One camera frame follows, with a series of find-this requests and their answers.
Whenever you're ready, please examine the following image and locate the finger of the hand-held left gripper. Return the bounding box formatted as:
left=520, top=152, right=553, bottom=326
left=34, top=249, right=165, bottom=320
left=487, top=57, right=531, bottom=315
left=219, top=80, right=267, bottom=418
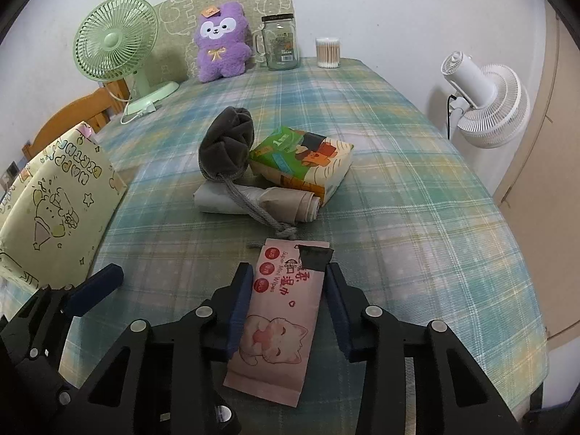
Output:
left=0, top=263, right=125, bottom=435

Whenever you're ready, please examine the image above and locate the purple plush bunny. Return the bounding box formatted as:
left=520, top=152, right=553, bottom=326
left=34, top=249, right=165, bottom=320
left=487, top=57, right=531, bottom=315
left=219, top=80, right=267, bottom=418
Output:
left=195, top=1, right=253, bottom=83

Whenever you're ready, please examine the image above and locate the yellow fabric storage box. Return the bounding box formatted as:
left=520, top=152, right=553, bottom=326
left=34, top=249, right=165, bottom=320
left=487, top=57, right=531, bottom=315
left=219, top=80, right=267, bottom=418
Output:
left=0, top=120, right=128, bottom=291

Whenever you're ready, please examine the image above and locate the black fan cable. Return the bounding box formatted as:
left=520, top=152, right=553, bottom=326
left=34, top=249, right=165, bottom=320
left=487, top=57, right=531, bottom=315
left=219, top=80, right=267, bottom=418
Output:
left=446, top=94, right=458, bottom=141

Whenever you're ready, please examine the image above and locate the pink wet wipes pack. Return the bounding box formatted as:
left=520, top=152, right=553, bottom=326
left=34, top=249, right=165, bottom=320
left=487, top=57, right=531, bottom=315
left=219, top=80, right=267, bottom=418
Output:
left=223, top=237, right=335, bottom=407

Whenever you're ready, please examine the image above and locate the green fan power cable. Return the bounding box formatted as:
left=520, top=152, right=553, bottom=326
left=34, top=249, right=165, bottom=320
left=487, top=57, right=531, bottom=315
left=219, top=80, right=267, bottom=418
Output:
left=120, top=102, right=163, bottom=125

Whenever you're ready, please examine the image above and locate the colourful tissue pack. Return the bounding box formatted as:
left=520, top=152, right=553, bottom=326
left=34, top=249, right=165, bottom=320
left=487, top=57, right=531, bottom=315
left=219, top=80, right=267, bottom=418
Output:
left=248, top=126, right=354, bottom=207

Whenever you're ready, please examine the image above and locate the green desk fan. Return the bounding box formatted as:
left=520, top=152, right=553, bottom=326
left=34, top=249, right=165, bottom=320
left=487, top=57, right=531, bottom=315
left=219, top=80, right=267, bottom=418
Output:
left=74, top=0, right=181, bottom=116

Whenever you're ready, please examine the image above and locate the white cloth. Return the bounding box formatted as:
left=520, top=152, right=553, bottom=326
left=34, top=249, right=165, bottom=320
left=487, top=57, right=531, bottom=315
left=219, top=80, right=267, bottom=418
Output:
left=194, top=180, right=320, bottom=226

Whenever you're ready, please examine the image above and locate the cotton swab container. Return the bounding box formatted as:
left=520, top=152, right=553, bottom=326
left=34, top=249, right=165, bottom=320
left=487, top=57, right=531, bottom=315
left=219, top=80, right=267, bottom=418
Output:
left=315, top=37, right=341, bottom=69

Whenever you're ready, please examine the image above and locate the glass mug jar with lid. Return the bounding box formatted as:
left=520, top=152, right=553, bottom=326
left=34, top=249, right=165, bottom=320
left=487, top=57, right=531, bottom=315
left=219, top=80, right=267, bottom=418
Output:
left=254, top=13, right=300, bottom=71

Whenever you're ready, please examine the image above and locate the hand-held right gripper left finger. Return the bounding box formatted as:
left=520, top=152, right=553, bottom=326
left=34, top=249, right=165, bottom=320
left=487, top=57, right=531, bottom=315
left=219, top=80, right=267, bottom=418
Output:
left=75, top=263, right=254, bottom=435

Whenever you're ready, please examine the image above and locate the green patterned board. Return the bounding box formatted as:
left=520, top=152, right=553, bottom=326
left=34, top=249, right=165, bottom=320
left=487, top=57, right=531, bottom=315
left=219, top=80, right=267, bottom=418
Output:
left=152, top=0, right=295, bottom=80

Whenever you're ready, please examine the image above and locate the beige door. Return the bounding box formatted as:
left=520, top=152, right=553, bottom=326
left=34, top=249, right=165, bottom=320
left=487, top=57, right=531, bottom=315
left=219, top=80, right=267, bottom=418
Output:
left=492, top=4, right=580, bottom=418

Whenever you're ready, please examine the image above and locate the white standing fan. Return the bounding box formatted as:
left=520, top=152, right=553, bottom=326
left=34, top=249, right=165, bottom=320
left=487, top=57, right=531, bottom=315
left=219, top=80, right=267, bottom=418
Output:
left=440, top=52, right=531, bottom=149

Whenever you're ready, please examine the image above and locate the grey drawstring pouch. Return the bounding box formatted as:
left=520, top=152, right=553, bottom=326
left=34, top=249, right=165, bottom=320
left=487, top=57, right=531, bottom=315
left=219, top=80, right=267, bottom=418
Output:
left=198, top=106, right=300, bottom=240

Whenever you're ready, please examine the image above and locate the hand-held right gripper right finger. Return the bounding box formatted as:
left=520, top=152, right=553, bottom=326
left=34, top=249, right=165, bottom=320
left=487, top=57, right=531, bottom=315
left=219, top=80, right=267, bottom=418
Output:
left=326, top=263, right=519, bottom=435

